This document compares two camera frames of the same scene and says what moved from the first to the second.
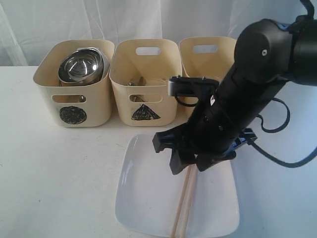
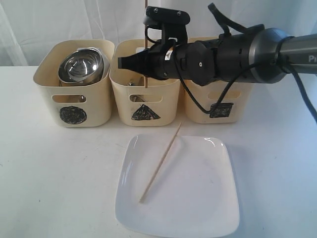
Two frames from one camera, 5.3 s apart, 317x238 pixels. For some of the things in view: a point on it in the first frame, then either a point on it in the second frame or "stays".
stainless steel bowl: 81,67 stays
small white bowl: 106,62 stays
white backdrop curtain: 27,27 stays
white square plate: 147,194 stays
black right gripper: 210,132 -> 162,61
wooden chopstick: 181,203 -> 160,163
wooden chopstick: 188,201 -> 146,79
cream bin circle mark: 86,105 stays
